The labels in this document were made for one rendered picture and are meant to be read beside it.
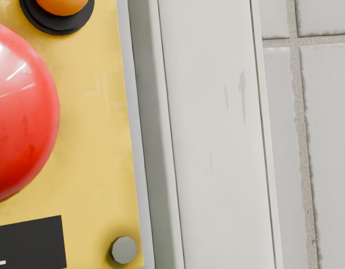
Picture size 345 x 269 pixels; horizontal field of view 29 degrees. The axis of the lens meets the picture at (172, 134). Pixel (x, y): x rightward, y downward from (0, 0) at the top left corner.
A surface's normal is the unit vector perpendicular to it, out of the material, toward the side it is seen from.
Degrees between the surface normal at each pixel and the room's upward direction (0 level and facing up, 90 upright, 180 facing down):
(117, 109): 90
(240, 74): 90
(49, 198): 90
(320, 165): 90
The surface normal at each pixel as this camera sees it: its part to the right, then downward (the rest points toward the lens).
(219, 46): 0.48, 0.00
